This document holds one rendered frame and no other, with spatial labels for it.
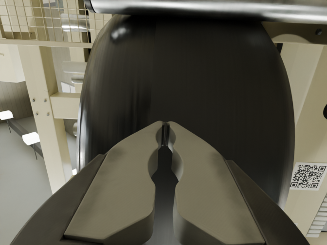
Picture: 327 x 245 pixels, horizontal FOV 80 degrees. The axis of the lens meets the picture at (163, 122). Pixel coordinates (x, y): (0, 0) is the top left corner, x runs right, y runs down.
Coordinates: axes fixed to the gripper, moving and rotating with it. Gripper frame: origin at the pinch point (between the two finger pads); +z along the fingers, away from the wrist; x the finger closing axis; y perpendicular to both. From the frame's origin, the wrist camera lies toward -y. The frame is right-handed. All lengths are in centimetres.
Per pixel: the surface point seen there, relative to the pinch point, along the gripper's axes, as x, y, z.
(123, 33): -5.6, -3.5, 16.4
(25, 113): -765, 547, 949
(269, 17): 13.1, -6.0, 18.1
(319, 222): 42, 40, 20
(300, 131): 27.6, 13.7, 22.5
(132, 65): -4.0, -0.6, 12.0
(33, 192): -383, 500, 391
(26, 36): -56, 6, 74
